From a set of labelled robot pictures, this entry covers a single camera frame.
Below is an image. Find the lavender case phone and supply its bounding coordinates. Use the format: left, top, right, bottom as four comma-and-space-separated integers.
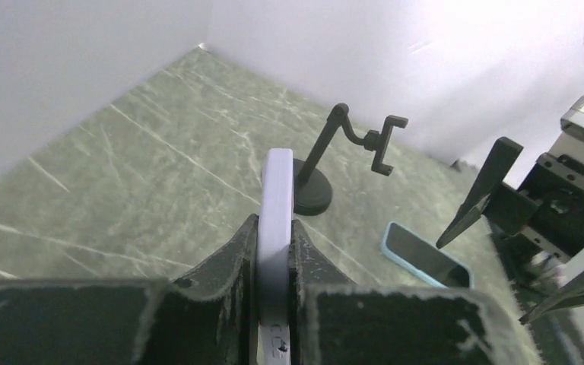
255, 148, 294, 364

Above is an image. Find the blue case phone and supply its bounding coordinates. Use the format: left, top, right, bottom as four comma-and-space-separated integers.
380, 221, 475, 289

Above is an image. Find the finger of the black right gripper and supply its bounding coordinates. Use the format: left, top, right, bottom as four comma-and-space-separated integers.
519, 271, 584, 325
436, 137, 523, 249

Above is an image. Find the black round-base phone holder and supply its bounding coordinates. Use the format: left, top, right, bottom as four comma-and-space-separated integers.
294, 103, 408, 217

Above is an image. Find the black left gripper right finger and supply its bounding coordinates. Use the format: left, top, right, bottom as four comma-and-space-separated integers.
289, 221, 529, 364

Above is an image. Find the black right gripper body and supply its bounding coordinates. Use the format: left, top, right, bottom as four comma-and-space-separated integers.
483, 153, 584, 257

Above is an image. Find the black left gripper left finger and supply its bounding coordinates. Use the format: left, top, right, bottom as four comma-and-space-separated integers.
0, 214, 259, 364

